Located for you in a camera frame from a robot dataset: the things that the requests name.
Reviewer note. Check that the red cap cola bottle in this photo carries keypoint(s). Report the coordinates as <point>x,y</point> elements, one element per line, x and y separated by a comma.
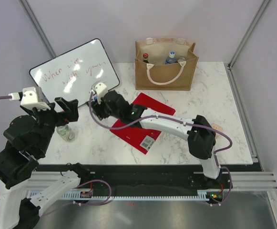
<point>145,58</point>

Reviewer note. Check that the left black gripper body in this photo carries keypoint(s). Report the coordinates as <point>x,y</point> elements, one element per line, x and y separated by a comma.
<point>51,118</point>

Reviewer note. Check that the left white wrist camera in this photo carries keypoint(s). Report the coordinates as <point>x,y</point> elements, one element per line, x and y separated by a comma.
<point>30,98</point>

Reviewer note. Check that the aluminium frame rail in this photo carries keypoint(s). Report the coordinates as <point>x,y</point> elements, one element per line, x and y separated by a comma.
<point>242,114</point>

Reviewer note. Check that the pink cube power adapter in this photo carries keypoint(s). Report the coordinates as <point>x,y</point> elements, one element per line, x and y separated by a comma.
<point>218,128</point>

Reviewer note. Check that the green cap glass bottle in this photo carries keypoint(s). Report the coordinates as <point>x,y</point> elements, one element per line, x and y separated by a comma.
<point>66,133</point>

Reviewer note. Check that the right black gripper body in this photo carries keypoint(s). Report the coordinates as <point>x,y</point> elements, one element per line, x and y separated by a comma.
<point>102,111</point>

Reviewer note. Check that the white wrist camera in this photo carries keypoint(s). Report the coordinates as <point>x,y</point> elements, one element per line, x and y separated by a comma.
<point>30,98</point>
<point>99,90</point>

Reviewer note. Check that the jute canvas tote bag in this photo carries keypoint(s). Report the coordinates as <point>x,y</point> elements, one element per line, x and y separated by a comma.
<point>156,75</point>

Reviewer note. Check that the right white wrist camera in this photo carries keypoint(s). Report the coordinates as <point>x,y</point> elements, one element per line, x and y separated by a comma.
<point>99,90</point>

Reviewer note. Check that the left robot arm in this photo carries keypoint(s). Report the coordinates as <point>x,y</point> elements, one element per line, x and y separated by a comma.
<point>28,137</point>

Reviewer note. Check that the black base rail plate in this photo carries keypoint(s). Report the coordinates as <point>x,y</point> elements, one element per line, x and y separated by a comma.
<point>117,176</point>

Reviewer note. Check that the white slotted cable duct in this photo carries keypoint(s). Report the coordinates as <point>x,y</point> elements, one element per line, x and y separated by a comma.
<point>109,195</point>

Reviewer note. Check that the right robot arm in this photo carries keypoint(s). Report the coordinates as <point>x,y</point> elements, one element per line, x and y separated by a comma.
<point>139,122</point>

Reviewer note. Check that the white dry-erase board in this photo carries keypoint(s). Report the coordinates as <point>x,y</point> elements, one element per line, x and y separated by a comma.
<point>72,74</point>

